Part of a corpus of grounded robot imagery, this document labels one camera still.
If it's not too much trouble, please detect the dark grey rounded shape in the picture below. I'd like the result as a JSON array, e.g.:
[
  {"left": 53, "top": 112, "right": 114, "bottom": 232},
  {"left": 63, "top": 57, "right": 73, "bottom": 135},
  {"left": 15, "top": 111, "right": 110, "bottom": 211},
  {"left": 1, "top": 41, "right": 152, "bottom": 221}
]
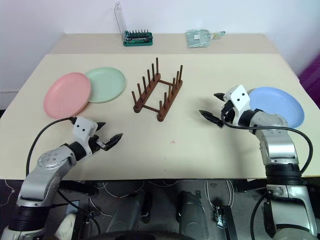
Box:
[
  {"left": 176, "top": 190, "right": 209, "bottom": 236},
  {"left": 106, "top": 190, "right": 154, "bottom": 235}
]

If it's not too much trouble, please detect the light green round plate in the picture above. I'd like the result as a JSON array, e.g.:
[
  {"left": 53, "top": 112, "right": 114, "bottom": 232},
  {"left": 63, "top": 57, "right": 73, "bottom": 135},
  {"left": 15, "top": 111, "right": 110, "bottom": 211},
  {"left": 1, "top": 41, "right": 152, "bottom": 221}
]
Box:
[{"left": 84, "top": 66, "right": 126, "bottom": 104}]

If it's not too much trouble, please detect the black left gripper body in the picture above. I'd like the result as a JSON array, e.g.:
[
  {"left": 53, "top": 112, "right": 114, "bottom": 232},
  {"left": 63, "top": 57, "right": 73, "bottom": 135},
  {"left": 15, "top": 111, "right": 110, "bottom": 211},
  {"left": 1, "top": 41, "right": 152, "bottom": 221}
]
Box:
[{"left": 88, "top": 134, "right": 108, "bottom": 154}]

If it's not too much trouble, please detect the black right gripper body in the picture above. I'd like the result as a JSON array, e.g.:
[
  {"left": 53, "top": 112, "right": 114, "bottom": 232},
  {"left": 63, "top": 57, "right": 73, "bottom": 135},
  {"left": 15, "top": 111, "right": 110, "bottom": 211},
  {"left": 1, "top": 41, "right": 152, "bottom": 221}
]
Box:
[{"left": 220, "top": 99, "right": 238, "bottom": 125}]

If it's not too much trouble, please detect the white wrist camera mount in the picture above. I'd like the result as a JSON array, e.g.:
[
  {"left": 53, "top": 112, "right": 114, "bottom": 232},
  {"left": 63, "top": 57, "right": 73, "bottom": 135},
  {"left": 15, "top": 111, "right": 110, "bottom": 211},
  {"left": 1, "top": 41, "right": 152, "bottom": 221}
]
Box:
[
  {"left": 72, "top": 116, "right": 99, "bottom": 154},
  {"left": 223, "top": 84, "right": 251, "bottom": 112}
]

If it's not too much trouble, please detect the black table frame bar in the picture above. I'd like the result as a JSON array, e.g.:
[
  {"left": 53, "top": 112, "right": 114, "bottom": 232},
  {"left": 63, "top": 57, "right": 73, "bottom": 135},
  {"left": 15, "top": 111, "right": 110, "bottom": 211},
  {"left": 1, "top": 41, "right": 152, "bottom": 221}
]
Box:
[
  {"left": 58, "top": 179, "right": 101, "bottom": 196},
  {"left": 233, "top": 178, "right": 270, "bottom": 194}
]

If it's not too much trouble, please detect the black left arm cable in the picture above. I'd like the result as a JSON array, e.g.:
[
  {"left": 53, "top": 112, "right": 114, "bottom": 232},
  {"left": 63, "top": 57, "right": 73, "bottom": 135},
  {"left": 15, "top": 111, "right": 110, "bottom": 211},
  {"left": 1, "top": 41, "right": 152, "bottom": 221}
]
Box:
[{"left": 25, "top": 116, "right": 78, "bottom": 177}]

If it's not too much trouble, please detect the brown wooden dish rack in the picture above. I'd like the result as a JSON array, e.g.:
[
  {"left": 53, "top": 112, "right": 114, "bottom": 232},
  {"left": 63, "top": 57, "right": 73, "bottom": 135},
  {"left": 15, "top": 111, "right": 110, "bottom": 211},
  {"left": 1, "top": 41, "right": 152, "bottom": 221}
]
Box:
[{"left": 131, "top": 57, "right": 184, "bottom": 123}]

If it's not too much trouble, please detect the wide black curved shape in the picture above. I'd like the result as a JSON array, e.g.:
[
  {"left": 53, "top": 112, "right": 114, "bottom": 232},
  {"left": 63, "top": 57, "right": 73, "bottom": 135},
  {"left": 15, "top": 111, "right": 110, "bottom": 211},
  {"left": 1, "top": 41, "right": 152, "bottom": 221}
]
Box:
[{"left": 85, "top": 230, "right": 194, "bottom": 240}]

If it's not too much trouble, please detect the metal clamp bracket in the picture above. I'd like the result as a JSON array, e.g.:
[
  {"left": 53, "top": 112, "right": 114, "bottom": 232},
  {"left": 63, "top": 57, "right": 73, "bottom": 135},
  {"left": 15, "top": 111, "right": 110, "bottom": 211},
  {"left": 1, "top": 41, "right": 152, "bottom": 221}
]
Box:
[{"left": 213, "top": 204, "right": 228, "bottom": 229}]

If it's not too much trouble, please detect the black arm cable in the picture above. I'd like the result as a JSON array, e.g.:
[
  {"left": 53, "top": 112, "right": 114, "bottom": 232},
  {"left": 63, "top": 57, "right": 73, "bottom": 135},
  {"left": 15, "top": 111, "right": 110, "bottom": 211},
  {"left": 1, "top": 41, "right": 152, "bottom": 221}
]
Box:
[
  {"left": 220, "top": 112, "right": 314, "bottom": 177},
  {"left": 25, "top": 116, "right": 78, "bottom": 177}
]

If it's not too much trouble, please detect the green screwdriver bit set case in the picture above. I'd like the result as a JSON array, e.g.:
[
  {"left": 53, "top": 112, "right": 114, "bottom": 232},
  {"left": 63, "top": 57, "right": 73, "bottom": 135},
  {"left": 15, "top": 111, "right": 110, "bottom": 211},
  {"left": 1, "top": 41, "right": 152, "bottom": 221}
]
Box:
[{"left": 114, "top": 1, "right": 154, "bottom": 48}]

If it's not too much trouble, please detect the small clear packet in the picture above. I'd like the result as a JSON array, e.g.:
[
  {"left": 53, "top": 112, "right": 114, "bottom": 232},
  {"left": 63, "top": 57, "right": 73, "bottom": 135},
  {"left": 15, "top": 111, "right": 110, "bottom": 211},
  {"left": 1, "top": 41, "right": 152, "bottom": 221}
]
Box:
[{"left": 211, "top": 30, "right": 228, "bottom": 40}]

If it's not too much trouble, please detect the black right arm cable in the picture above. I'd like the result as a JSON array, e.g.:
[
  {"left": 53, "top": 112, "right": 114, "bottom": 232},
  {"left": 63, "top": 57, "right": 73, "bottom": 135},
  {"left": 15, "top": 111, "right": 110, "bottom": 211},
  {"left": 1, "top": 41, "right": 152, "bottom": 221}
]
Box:
[{"left": 220, "top": 112, "right": 314, "bottom": 177}]

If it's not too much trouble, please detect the purple ribbed object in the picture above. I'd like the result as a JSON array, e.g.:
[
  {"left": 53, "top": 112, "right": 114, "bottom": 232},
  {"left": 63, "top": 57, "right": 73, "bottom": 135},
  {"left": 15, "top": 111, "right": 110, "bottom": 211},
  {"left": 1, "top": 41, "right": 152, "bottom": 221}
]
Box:
[{"left": 297, "top": 58, "right": 320, "bottom": 101}]

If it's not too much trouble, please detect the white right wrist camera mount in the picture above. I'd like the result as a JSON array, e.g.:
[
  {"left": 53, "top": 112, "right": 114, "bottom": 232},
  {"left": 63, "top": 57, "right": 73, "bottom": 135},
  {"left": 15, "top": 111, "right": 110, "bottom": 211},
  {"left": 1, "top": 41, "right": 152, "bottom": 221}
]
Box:
[{"left": 223, "top": 84, "right": 251, "bottom": 112}]

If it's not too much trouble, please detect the clear bag with green contents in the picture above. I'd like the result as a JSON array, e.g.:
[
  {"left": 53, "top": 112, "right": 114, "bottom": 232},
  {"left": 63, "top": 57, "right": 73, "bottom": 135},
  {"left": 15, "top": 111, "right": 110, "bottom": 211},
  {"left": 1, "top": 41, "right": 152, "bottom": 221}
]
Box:
[{"left": 185, "top": 28, "right": 214, "bottom": 49}]

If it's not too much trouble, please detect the pink round plate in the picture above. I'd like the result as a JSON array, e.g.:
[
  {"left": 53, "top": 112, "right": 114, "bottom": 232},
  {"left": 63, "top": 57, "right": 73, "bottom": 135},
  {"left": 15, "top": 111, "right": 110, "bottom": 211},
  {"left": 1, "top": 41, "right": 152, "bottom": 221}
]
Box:
[{"left": 43, "top": 72, "right": 92, "bottom": 120}]

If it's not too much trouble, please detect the white floor cable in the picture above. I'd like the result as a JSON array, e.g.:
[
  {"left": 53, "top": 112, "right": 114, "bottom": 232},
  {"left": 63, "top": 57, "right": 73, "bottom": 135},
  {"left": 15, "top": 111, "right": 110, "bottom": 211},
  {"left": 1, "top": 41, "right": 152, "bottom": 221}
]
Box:
[
  {"left": 89, "top": 180, "right": 141, "bottom": 201},
  {"left": 203, "top": 179, "right": 235, "bottom": 211}
]

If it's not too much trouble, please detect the light blue round plate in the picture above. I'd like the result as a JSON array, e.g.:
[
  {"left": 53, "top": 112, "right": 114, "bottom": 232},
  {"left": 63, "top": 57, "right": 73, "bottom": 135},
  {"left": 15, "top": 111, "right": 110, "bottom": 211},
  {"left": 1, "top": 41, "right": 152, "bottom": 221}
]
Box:
[{"left": 248, "top": 86, "right": 306, "bottom": 130}]

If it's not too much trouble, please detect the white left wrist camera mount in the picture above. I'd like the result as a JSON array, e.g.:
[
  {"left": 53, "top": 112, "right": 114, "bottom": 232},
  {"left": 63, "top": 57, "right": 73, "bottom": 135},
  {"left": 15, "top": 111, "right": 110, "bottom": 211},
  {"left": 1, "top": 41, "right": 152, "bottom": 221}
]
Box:
[{"left": 72, "top": 116, "right": 99, "bottom": 154}]

